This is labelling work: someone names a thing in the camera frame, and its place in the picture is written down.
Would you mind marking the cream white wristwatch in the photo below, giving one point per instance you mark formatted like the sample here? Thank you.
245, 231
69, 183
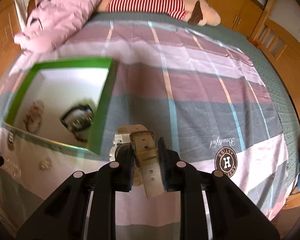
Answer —
147, 171

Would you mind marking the black strap wristwatch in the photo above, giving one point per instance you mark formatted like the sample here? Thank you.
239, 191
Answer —
78, 118

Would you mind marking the wooden headboard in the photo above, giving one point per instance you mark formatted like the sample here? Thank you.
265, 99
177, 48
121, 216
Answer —
282, 50

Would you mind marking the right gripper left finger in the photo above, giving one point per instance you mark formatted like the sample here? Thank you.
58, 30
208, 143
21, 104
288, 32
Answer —
125, 172

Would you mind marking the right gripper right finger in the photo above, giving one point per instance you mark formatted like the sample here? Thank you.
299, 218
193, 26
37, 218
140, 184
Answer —
168, 167

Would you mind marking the striped plush toy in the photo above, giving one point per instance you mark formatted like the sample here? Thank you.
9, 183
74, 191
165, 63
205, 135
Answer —
194, 12

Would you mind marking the green cardboard box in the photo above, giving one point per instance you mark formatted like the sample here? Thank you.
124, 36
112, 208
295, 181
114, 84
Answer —
49, 90

